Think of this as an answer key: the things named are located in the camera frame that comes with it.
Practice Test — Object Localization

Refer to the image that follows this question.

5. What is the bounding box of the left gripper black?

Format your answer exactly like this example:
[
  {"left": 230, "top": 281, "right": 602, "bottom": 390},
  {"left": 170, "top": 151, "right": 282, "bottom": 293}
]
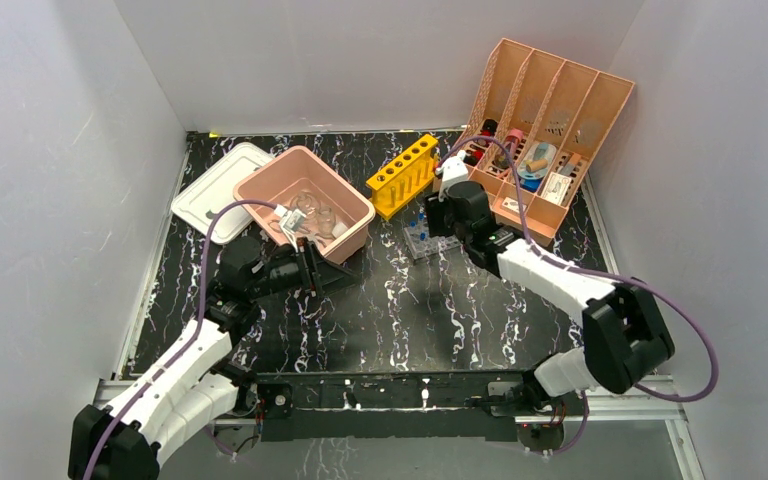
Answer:
[{"left": 248, "top": 236, "right": 361, "bottom": 299}]

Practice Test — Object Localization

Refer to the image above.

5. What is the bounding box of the clear glass bottle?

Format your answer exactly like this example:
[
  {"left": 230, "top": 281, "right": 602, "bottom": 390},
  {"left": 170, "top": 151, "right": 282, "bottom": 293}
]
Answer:
[{"left": 315, "top": 205, "right": 337, "bottom": 238}]

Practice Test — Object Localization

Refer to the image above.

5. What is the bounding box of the pink plastic bin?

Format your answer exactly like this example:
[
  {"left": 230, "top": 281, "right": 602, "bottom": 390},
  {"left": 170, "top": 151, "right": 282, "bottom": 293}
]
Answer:
[{"left": 232, "top": 146, "right": 375, "bottom": 263}]

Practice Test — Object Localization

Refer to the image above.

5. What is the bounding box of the white bin lid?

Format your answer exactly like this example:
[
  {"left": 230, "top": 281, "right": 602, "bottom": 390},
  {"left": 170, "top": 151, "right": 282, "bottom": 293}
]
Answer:
[{"left": 171, "top": 142, "right": 274, "bottom": 234}]

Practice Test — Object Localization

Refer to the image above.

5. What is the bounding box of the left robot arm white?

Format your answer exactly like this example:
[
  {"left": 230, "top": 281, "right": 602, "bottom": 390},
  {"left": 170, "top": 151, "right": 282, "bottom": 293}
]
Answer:
[{"left": 67, "top": 237, "right": 359, "bottom": 479}]

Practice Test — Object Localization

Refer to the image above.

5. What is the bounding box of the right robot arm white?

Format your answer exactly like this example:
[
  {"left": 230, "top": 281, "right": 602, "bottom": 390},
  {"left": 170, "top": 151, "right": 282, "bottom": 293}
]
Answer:
[{"left": 423, "top": 181, "right": 675, "bottom": 414}]

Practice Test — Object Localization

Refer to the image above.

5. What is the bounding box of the clear acrylic tube rack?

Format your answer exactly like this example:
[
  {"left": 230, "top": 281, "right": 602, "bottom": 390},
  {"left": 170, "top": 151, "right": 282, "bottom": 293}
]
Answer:
[{"left": 403, "top": 217, "right": 461, "bottom": 262}]

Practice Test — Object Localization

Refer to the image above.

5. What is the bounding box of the yellow test tube rack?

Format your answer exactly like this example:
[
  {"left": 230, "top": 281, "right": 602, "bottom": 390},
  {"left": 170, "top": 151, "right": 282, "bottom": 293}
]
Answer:
[{"left": 366, "top": 134, "right": 438, "bottom": 221}]

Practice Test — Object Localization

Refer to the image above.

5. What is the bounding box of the red black bottle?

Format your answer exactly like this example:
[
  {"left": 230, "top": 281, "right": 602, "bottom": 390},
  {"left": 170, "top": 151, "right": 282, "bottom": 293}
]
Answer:
[{"left": 464, "top": 118, "right": 498, "bottom": 166}]

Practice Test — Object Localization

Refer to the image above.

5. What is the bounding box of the white label box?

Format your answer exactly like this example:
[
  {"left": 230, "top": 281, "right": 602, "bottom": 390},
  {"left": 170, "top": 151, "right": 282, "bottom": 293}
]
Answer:
[{"left": 540, "top": 172, "right": 573, "bottom": 206}]

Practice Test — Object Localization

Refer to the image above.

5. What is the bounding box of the pink desk organizer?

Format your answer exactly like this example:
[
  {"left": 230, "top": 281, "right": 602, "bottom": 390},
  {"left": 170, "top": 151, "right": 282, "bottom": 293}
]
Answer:
[{"left": 457, "top": 39, "right": 635, "bottom": 246}]

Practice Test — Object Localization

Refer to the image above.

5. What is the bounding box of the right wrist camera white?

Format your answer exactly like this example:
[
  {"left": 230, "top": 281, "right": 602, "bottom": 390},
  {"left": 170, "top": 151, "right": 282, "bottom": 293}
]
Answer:
[{"left": 435, "top": 157, "right": 469, "bottom": 196}]

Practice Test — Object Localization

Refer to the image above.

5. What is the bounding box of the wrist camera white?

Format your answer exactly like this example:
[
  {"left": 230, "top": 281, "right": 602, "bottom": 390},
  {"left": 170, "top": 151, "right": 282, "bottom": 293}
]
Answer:
[
  {"left": 435, "top": 157, "right": 469, "bottom": 196},
  {"left": 275, "top": 205, "right": 307, "bottom": 243}
]

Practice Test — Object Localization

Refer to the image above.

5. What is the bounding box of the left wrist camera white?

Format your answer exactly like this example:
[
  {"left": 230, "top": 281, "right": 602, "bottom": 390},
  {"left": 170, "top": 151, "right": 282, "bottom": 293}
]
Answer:
[{"left": 275, "top": 205, "right": 307, "bottom": 243}]

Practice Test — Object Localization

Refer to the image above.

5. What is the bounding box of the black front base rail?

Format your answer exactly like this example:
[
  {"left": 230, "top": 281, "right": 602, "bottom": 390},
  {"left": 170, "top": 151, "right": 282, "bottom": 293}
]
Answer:
[{"left": 252, "top": 370, "right": 548, "bottom": 442}]

